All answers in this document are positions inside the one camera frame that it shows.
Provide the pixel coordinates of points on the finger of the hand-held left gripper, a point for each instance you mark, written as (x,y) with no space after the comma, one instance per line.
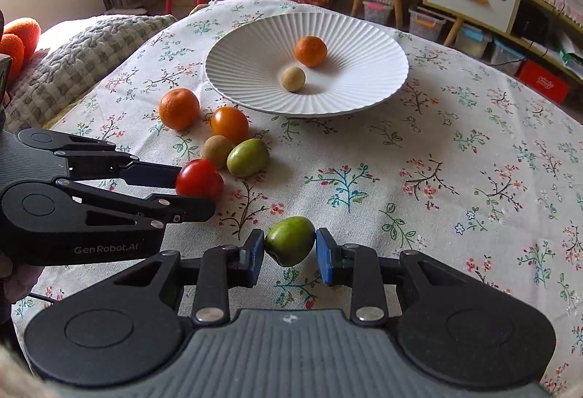
(150,172)
(191,209)

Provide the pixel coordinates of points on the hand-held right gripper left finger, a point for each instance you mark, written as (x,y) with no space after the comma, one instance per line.
(255,259)

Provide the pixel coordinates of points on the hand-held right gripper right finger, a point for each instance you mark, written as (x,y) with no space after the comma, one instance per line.
(325,257)

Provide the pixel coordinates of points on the red tomato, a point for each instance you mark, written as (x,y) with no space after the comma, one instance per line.
(200,179)

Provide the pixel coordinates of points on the green jujube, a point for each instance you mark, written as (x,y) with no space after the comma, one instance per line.
(248,157)
(290,241)

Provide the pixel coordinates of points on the white ribbed plate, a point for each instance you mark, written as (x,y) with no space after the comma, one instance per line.
(346,79)

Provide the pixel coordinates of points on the brown kiwi fruit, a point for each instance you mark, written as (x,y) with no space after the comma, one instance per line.
(217,150)

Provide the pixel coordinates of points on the orange tangerine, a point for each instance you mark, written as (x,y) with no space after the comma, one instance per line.
(179,108)
(311,51)

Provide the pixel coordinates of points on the orange tomato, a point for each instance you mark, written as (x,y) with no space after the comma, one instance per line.
(229,124)

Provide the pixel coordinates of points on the beige fuzzy clothing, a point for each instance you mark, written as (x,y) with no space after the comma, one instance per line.
(18,375)

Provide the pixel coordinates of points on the grey checkered cushion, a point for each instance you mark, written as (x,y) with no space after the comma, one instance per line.
(82,47)

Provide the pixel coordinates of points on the small brown longan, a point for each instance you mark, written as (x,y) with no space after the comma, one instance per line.
(293,79)

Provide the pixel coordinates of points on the orange plush toy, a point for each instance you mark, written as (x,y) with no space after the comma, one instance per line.
(18,42)

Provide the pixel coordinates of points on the clear box of colourful pieces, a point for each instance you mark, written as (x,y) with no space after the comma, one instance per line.
(377,10)

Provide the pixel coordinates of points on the clear box orange latch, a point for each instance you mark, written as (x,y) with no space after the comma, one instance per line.
(427,22)

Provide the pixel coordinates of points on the clear box blue lid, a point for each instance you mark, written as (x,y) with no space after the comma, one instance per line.
(473,41)
(506,52)

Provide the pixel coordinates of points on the red cardboard box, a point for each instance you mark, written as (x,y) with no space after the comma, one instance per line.
(544,81)

